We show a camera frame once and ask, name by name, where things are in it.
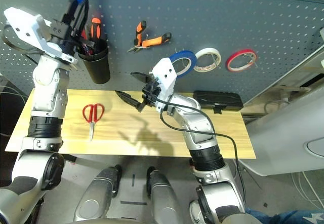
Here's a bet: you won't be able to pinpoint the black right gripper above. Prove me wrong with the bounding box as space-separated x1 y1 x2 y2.
114 71 163 114

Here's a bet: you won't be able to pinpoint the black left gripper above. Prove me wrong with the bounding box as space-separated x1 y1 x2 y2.
49 0 90 55

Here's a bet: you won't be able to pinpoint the orange black needle-nose pliers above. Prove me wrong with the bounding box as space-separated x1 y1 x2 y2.
127 20 173 53

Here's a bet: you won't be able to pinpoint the red handled scissors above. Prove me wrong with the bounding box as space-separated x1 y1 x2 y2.
82 103 105 142

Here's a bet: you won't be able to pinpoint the blue tape roll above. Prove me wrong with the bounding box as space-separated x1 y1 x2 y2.
168 49 198 79

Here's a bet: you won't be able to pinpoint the dark grey pegboard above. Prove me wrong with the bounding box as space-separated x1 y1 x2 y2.
0 0 324 108

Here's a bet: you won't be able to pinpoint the orange black screwdriver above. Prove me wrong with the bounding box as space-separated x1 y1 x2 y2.
90 17 102 43

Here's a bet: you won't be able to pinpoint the black plastic cup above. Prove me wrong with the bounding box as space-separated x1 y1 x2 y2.
77 38 111 85

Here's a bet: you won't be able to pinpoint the white tape roll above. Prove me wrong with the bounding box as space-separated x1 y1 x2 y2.
193 47 222 73

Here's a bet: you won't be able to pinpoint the black tool case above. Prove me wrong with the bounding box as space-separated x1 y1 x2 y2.
193 90 245 115

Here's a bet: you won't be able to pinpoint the red tape roll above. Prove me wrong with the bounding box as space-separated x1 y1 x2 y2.
225 48 259 73

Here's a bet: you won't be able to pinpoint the silver right robot leg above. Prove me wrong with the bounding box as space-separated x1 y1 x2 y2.
146 166 183 224

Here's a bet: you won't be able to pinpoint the silver robot leg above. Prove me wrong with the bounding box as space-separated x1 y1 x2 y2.
73 164 123 222
146 166 183 224

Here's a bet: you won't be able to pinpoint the silver left robot leg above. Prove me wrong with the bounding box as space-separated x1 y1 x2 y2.
73 164 123 222

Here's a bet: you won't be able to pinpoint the white sneaker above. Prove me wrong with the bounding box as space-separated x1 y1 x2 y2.
189 200 204 224

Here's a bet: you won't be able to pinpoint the white machine housing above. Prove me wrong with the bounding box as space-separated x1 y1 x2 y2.
247 89 324 177

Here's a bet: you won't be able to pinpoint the blue jeans leg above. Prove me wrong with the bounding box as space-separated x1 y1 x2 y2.
245 207 324 224

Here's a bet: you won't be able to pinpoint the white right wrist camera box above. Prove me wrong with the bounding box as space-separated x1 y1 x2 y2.
151 58 178 113

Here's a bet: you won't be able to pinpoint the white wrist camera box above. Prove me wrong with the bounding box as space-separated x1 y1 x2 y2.
151 58 178 113
4 7 55 53

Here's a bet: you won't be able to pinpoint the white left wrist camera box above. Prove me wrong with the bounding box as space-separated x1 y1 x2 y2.
4 7 55 53

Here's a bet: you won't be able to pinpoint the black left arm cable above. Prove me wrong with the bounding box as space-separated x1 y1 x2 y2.
1 23 44 58

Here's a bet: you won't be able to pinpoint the beige wooden frame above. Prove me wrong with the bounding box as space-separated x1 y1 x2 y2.
240 54 324 113

